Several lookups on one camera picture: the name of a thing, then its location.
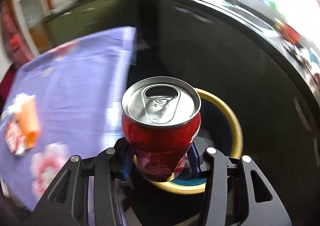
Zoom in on crumpled white tissue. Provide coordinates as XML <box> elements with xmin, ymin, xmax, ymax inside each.
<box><xmin>1</xmin><ymin>93</ymin><xmax>35</xmax><ymax>122</ymax></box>

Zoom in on red white drink carton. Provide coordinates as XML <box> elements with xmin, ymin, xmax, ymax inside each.
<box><xmin>5</xmin><ymin>120</ymin><xmax>25</xmax><ymax>156</ymax></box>

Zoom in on orange foam fruit net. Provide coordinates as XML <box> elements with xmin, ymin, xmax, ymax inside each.
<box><xmin>15</xmin><ymin>93</ymin><xmax>40</xmax><ymax>149</ymax></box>

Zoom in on purple floral tablecloth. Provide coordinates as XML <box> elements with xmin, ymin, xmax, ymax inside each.
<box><xmin>1</xmin><ymin>27</ymin><xmax>136</xmax><ymax>210</ymax></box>

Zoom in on green lower kitchen cabinets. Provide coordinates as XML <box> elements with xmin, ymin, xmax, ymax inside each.
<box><xmin>44</xmin><ymin>0</ymin><xmax>319</xmax><ymax>165</ymax></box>

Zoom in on yellow rimmed teal trash bin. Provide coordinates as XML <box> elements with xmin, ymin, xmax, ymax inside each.
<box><xmin>130</xmin><ymin>88</ymin><xmax>243</xmax><ymax>195</ymax></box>

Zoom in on red crushed cola can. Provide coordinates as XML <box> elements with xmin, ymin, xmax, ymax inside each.
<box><xmin>121</xmin><ymin>76</ymin><xmax>201</xmax><ymax>183</ymax></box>

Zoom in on red container on counter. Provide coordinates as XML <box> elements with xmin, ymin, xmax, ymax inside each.
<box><xmin>283</xmin><ymin>23</ymin><xmax>302</xmax><ymax>45</ymax></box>

